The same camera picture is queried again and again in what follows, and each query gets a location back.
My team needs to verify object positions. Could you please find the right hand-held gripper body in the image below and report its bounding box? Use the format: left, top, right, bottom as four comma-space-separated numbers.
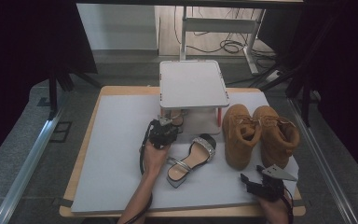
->
255, 164, 299, 203

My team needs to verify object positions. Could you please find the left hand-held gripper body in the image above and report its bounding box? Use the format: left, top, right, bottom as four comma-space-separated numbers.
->
145, 114, 181, 150

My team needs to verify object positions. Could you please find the silver strap heeled sandal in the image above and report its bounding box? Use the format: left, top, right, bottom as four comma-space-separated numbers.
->
167, 108, 188, 133
166, 133, 217, 189

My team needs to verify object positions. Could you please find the tan suede boot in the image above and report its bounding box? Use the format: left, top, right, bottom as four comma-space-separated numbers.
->
222, 103, 263, 171
252, 105, 301, 171

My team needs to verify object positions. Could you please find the white two-tier shoe rack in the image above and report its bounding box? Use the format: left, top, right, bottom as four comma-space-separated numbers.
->
158, 59, 231, 137

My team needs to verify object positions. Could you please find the person's left hand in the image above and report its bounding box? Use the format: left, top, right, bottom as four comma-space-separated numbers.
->
142, 139, 172, 179

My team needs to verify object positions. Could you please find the person's right hand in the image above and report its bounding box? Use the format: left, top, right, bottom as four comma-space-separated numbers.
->
255, 193, 292, 224

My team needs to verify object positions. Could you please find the grey table mat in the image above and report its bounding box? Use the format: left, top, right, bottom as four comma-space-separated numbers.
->
70, 91, 300, 215

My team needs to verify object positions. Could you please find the black metal stand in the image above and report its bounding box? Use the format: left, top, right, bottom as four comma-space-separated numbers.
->
47, 69, 103, 120
283, 15, 339, 127

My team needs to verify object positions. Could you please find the white power strip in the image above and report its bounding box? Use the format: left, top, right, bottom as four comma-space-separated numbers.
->
265, 69, 283, 83

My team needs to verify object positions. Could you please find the black curtain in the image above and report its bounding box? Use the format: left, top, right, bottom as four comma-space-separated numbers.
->
257, 0, 358, 188
0, 0, 100, 172

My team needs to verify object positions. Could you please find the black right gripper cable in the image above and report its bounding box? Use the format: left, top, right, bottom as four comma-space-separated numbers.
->
282, 189, 295, 224

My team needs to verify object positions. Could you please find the aluminium floor rail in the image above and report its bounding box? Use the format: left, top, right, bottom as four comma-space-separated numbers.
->
0, 102, 67, 224
287, 97, 358, 224

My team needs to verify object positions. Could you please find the coiled black floor cable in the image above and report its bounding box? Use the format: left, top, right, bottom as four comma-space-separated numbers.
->
186, 30, 255, 55

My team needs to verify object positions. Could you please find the white metal desk frame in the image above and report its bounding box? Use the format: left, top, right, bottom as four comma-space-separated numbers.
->
179, 6, 267, 76

